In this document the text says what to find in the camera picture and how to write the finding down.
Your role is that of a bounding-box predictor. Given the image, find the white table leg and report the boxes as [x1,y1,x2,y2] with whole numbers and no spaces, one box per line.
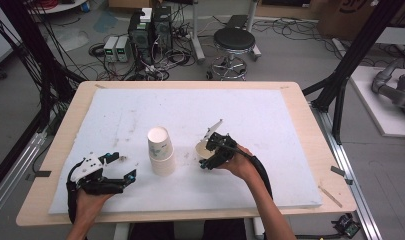
[252,216,266,240]

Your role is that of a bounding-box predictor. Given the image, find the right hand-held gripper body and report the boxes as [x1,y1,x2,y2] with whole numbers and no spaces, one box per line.
[202,118,241,165]

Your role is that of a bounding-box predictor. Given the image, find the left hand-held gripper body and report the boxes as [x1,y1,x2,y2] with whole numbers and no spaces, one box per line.
[67,152,126,196]

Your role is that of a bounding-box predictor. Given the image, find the stack of paper cups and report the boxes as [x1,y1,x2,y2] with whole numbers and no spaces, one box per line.
[146,125,177,177]

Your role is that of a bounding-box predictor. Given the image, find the person's right hand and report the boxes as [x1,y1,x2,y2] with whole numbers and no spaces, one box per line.
[219,145,258,183]

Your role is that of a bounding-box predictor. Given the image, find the person's left hand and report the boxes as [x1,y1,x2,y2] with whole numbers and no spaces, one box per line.
[74,188,114,225]

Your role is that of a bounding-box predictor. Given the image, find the white stand leg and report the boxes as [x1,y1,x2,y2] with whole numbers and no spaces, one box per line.
[189,0,207,65]
[245,0,262,62]

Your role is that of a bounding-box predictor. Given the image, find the tangle of floor cables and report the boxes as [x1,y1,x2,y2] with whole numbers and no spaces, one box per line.
[87,19,198,82]

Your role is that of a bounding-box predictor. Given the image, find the black frame post with cables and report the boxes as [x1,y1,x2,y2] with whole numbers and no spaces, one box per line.
[0,0,86,198]

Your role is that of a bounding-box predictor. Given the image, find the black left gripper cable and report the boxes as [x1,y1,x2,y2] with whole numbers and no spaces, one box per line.
[66,159,80,225]

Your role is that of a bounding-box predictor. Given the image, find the small circuit board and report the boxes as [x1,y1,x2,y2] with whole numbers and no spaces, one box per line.
[334,213,362,239]

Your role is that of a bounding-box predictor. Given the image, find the small white box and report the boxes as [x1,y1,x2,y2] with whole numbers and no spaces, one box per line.
[139,7,154,24]

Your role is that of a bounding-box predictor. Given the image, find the black flat stand base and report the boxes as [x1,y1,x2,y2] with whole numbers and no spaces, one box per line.
[224,14,250,31]

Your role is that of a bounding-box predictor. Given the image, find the person's legs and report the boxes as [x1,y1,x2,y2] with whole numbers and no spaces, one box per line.
[129,219,248,240]

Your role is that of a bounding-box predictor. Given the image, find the black computer tower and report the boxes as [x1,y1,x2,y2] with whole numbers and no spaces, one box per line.
[152,5,174,52]
[127,11,155,65]

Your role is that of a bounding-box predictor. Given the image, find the white foam mat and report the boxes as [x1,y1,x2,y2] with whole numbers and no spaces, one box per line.
[48,87,324,215]

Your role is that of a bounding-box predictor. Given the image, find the grey power supply unit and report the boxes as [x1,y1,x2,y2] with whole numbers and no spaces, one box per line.
[103,36,120,63]
[115,35,132,64]

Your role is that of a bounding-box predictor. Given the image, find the black round stool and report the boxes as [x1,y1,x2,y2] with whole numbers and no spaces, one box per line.
[206,27,257,81]

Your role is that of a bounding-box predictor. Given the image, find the white floor board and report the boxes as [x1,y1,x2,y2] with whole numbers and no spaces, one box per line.
[349,65,405,139]

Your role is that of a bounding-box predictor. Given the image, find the thin wooden stick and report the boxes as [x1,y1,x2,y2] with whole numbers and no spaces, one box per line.
[317,184,344,209]

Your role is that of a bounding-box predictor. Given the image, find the aluminium rail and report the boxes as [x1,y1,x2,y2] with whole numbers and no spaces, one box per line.
[0,130,48,225]
[310,102,384,240]

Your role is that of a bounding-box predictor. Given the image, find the cardboard box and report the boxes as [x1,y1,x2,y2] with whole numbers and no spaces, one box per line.
[317,0,378,42]

